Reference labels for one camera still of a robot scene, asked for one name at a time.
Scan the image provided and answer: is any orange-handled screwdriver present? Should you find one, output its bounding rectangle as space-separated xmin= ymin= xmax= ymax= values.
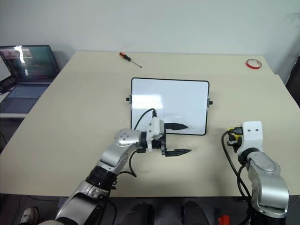
xmin=119 ymin=52 xmax=143 ymax=69

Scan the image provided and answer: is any white sneaker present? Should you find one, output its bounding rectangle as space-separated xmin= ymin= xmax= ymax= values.
xmin=20 ymin=206 xmax=40 ymax=225

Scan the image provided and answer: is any black chair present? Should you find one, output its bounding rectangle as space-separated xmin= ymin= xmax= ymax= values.
xmin=284 ymin=53 xmax=300 ymax=90

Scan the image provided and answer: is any black device beside laptop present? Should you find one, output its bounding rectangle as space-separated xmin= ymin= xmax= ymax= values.
xmin=0 ymin=76 xmax=18 ymax=94

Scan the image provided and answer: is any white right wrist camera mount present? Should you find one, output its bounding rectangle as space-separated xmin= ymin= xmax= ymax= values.
xmin=237 ymin=120 xmax=263 ymax=156

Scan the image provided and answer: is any small red object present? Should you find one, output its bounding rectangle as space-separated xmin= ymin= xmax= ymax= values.
xmin=217 ymin=214 xmax=232 ymax=225

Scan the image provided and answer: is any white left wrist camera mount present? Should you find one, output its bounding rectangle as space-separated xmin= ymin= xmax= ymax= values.
xmin=146 ymin=118 xmax=165 ymax=150

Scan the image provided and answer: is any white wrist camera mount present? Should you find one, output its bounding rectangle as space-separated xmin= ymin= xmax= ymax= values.
xmin=237 ymin=120 xmax=263 ymax=156
xmin=146 ymin=118 xmax=165 ymax=150

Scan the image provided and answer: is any open grey laptop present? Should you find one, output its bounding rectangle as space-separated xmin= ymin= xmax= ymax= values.
xmin=0 ymin=45 xmax=60 ymax=114

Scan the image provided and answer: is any red tape roll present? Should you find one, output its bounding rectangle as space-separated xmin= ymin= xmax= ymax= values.
xmin=245 ymin=59 xmax=263 ymax=70

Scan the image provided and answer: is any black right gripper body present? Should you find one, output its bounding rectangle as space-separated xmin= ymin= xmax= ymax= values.
xmin=228 ymin=127 xmax=244 ymax=147

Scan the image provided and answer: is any black-framed small whiteboard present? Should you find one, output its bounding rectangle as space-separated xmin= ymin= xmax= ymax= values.
xmin=126 ymin=77 xmax=213 ymax=136

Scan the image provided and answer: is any white-screen tablet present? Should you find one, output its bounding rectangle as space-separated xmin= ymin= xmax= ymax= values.
xmin=0 ymin=55 xmax=13 ymax=82

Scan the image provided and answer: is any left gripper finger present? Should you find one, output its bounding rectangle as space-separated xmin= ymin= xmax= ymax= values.
xmin=165 ymin=148 xmax=192 ymax=158
xmin=165 ymin=122 xmax=189 ymax=131

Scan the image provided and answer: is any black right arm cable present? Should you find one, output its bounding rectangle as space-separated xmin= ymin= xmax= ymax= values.
xmin=221 ymin=130 xmax=253 ymax=200

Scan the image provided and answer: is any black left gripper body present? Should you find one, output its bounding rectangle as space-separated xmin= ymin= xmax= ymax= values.
xmin=151 ymin=127 xmax=168 ymax=156

